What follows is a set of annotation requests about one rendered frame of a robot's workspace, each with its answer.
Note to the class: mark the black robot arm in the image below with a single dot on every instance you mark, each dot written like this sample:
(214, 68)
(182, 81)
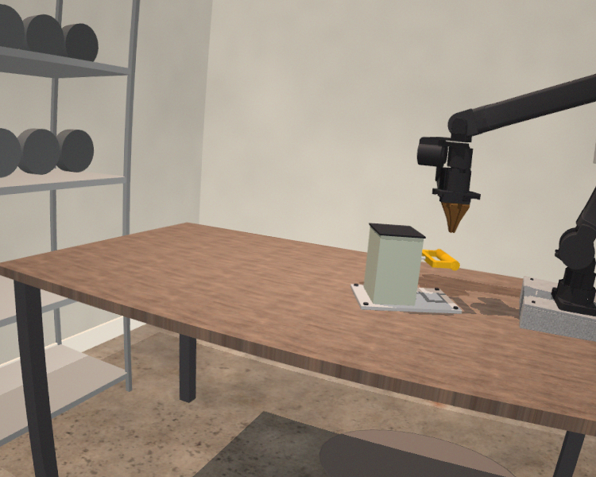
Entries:
(576, 291)

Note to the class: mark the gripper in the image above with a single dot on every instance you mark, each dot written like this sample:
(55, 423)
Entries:
(452, 198)

